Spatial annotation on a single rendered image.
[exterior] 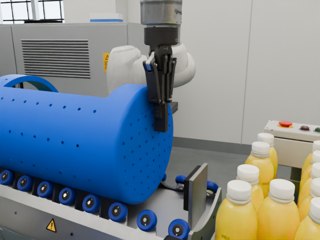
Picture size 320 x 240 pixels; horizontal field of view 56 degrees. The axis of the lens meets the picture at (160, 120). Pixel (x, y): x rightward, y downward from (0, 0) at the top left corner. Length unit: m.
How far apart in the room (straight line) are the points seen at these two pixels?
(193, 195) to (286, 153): 0.33
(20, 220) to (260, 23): 2.94
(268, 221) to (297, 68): 2.93
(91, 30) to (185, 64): 1.27
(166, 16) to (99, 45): 1.81
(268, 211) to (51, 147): 0.46
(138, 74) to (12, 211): 0.70
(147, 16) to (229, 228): 0.43
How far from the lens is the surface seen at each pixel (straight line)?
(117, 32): 2.36
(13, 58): 2.95
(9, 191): 0.95
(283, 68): 3.40
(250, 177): 0.58
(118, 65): 1.27
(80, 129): 0.65
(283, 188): 0.54
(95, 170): 0.64
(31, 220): 0.90
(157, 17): 0.64
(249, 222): 0.53
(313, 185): 0.58
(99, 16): 2.60
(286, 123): 0.89
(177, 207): 0.79
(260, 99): 3.44
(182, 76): 1.33
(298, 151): 0.88
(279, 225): 0.55
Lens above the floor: 1.34
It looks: 16 degrees down
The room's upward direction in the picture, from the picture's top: straight up
